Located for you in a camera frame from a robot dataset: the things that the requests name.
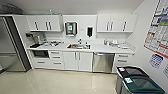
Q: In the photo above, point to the stainless steel dishwasher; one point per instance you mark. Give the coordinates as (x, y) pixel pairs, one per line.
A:
(103, 62)

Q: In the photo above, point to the steel sink basin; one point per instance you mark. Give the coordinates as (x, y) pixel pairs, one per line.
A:
(78, 46)

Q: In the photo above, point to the white two-door sink cabinet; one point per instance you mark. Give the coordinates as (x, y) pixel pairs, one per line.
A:
(78, 61)

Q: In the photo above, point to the black soap dispenser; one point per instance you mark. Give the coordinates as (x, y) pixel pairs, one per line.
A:
(90, 31)

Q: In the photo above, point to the blue dish soap bottle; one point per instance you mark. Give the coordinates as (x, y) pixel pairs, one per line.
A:
(105, 42)

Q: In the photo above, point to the grey paper towel dispenser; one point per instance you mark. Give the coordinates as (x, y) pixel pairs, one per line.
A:
(70, 28)

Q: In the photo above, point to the white drawer stack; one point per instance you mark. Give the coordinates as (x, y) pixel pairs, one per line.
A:
(56, 60)
(123, 61)

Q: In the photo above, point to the black built-in microwave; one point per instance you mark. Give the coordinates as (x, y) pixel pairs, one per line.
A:
(40, 54)

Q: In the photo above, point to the white wide drawer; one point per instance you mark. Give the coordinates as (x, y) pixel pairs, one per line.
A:
(41, 63)

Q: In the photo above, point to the teal bottle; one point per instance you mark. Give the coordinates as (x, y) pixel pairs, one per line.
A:
(51, 12)

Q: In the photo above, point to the blue recycling bin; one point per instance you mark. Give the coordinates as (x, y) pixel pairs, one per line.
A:
(131, 70)

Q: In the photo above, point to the stainless steel refrigerator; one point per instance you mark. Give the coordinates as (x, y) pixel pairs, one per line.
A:
(15, 46)

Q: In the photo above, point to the grey crumpled bundle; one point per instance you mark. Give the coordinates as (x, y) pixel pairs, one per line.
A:
(11, 9)

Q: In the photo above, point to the white wall cabinet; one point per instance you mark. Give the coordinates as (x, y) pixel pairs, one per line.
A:
(41, 23)
(116, 22)

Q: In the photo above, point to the large colourful wall poster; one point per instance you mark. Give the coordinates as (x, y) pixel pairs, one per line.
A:
(158, 30)

